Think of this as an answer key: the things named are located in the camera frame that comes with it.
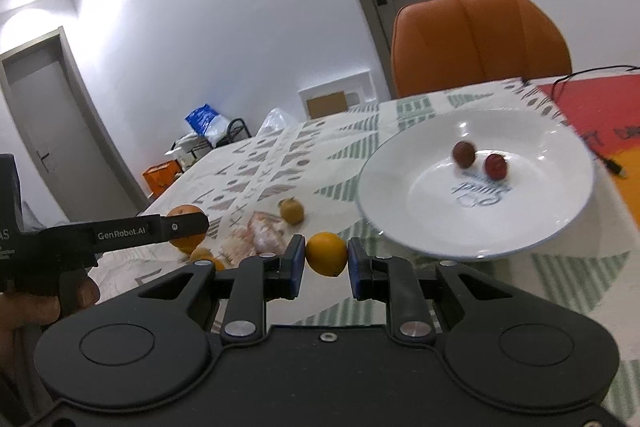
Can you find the grey sofa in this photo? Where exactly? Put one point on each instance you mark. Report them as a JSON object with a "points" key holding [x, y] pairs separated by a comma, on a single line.
{"points": [[37, 219]]}

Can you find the orange chair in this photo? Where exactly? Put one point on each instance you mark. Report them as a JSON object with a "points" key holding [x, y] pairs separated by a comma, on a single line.
{"points": [[475, 42]]}

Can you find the peeled pomelo piece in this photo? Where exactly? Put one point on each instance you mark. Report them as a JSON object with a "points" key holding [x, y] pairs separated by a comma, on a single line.
{"points": [[237, 244], [265, 229]]}

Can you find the green-brown round fruit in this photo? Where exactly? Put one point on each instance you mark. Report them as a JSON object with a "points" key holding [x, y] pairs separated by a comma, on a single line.
{"points": [[291, 210]]}

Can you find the blue plastic bag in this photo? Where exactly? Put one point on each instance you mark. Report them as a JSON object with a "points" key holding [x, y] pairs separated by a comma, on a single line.
{"points": [[205, 119]]}

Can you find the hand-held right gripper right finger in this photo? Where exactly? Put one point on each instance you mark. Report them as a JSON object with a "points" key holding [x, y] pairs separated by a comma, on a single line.
{"points": [[357, 269]]}

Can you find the red and orange mat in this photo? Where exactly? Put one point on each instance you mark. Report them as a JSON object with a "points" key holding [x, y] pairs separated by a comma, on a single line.
{"points": [[615, 107]]}

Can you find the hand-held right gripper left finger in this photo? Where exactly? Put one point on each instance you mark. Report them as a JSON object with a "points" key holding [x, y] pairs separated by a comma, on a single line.
{"points": [[295, 264]]}

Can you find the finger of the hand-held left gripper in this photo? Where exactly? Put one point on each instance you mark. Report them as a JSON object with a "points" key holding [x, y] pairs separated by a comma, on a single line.
{"points": [[150, 232]]}

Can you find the small yellow orange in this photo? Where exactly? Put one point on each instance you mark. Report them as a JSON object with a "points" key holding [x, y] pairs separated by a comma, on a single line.
{"points": [[326, 254]]}

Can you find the clear plastic bag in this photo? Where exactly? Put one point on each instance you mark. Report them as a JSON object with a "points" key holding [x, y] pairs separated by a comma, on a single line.
{"points": [[275, 122]]}

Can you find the red plum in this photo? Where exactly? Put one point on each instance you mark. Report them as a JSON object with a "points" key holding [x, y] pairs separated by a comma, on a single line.
{"points": [[463, 154], [496, 166]]}

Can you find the white ceramic bowl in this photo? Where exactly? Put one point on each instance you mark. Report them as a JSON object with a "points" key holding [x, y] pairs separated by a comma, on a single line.
{"points": [[525, 207]]}

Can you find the black metal rack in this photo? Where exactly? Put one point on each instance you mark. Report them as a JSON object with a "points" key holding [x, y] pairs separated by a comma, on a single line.
{"points": [[235, 127]]}

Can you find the white framed panel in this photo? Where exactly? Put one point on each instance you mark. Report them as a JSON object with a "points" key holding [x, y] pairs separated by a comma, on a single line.
{"points": [[345, 84]]}

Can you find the orange box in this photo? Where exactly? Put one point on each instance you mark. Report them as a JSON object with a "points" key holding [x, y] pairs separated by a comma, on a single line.
{"points": [[160, 179]]}

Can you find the large orange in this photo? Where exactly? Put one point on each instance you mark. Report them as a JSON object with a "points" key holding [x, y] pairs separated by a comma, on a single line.
{"points": [[186, 210]]}

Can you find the person's left hand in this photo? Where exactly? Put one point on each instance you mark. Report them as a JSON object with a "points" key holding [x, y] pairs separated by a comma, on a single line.
{"points": [[30, 312]]}

